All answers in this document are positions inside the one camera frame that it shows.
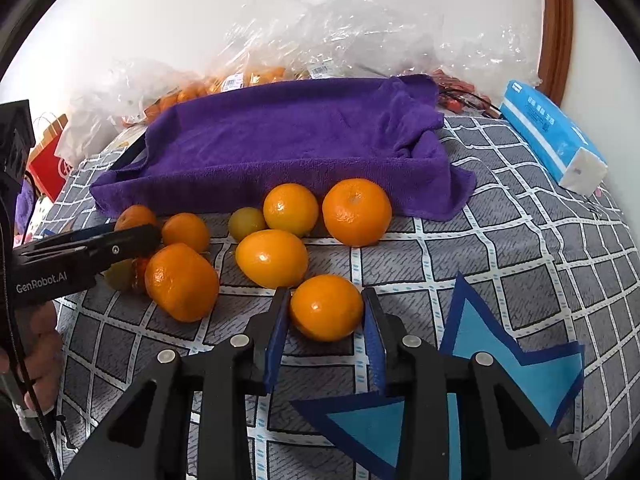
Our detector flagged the person's left hand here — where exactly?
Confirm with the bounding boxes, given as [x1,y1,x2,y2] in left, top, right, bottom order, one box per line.
[25,301,63,412]

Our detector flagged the yellow-green fruit under gripper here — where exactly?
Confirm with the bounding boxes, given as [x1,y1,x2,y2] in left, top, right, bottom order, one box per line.
[102,259,134,292]

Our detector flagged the red box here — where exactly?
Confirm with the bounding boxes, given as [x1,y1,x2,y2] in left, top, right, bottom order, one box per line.
[27,114,70,203]

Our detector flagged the large orange lower left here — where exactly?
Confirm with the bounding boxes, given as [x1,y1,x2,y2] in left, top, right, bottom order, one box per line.
[144,243,219,323]

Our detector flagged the large orange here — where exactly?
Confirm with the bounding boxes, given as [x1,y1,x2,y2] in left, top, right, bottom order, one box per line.
[322,178,393,247]
[144,243,219,323]

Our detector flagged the small orange left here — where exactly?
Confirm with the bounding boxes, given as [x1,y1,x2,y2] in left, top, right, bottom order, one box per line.
[162,212,210,252]

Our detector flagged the small yellow-green fruit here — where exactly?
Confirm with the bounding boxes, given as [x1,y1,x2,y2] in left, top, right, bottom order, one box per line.
[228,207,267,243]

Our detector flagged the grey checkered blanket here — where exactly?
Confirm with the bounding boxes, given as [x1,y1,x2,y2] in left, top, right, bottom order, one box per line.
[54,116,639,479]

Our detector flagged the purple towel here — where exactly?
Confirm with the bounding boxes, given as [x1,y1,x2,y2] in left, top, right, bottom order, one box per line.
[91,75,476,221]

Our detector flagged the oval glossy orange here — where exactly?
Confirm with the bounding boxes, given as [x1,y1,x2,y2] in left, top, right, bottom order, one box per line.
[235,230,309,289]

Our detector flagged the medium orange centre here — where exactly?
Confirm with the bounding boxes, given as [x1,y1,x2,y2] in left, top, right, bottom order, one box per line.
[262,183,319,237]

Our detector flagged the bagged oranges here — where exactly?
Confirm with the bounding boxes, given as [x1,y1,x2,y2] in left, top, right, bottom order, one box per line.
[143,66,288,125]

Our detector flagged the large orange right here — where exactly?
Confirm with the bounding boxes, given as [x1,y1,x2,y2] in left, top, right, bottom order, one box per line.
[322,178,393,247]

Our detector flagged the clear plastic bags pile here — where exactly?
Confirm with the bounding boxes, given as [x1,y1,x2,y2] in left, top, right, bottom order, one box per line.
[55,0,541,166]

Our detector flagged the blue tissue pack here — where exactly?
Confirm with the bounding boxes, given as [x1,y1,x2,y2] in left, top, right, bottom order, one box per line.
[500,80,608,196]

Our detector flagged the red dates packet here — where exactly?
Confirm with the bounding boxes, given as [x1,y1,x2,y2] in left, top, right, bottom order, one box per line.
[430,70,502,119]

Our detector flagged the brown wooden frame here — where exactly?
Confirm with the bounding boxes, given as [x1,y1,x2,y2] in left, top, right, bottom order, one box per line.
[537,0,574,106]

